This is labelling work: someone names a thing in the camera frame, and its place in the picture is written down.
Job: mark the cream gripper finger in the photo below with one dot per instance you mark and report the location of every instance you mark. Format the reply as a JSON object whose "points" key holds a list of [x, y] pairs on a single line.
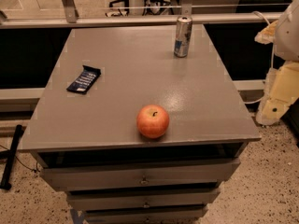
{"points": [[281, 90], [266, 35]]}

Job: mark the red apple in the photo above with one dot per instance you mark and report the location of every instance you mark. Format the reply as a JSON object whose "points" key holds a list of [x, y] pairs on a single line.
{"points": [[152, 121]]}

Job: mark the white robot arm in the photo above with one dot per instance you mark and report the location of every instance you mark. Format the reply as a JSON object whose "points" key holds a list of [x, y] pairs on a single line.
{"points": [[286, 39]]}

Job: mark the dark blue rxbar wrapper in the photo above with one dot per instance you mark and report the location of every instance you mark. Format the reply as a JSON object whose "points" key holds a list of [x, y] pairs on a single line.
{"points": [[85, 80]]}

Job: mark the silver blue drink can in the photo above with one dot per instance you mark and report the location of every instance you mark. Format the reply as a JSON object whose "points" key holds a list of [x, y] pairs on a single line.
{"points": [[183, 36]]}

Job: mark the middle grey drawer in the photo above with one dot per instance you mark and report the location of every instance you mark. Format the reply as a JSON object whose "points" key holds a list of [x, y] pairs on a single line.
{"points": [[147, 199]]}

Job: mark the grey drawer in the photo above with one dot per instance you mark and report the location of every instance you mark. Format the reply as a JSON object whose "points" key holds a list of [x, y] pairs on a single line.
{"points": [[147, 199], [145, 215], [143, 175]]}

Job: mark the top grey drawer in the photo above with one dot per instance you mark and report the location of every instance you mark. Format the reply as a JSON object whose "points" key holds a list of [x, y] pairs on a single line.
{"points": [[143, 175]]}

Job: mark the bottom grey drawer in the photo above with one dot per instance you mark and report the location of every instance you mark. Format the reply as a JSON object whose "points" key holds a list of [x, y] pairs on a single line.
{"points": [[145, 215]]}

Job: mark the grey metal railing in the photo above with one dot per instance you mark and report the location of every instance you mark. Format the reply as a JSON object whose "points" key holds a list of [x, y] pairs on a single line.
{"points": [[97, 13]]}

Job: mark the grey drawer cabinet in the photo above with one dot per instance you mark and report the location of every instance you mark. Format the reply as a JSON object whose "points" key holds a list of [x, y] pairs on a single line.
{"points": [[133, 134]]}

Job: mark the black bar on floor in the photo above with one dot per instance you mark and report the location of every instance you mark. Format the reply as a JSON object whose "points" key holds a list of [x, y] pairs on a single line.
{"points": [[9, 155]]}

